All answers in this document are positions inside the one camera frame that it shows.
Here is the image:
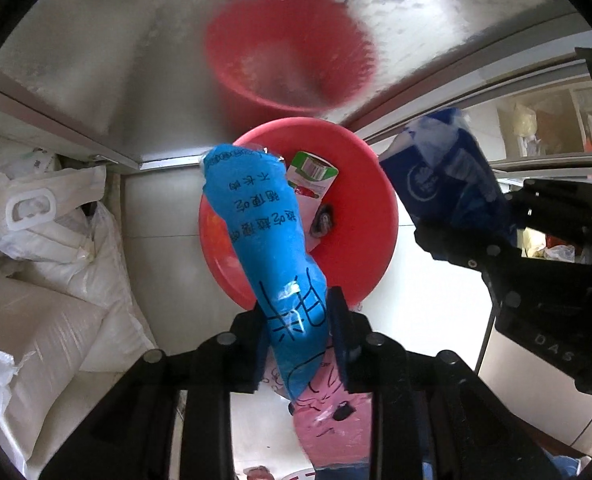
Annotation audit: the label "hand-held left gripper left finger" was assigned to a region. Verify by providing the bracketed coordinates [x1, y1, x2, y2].
[38, 305, 277, 480]

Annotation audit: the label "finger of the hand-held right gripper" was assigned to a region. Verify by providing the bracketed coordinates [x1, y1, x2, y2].
[506, 177, 592, 266]
[413, 224, 526, 276]

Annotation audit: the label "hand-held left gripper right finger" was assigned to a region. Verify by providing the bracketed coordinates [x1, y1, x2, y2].
[326, 285, 561, 480]

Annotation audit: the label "dark blue foil packet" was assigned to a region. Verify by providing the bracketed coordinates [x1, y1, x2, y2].
[378, 107, 514, 247]

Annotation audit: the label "red plastic bin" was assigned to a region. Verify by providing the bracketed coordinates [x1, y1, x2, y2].
[198, 116, 399, 311]

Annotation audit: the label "blue and pink plastic packet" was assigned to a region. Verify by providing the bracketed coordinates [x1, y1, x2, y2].
[198, 144, 377, 471]

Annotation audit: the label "glass sliding door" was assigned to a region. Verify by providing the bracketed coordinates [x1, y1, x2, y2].
[346, 25, 592, 173]

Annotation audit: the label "person's blue trousers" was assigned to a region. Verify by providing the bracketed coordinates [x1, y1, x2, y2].
[546, 452, 592, 480]

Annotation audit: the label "green and white carton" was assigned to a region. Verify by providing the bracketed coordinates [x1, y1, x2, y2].
[285, 151, 339, 201]

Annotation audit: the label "large white woven sack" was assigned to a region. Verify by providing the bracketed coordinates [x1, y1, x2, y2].
[0, 275, 157, 461]

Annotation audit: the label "silver sliding door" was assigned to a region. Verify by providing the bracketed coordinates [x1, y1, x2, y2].
[0, 0, 592, 171]

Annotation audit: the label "white sack with plastic handle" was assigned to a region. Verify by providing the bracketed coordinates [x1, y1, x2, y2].
[0, 135, 109, 261]

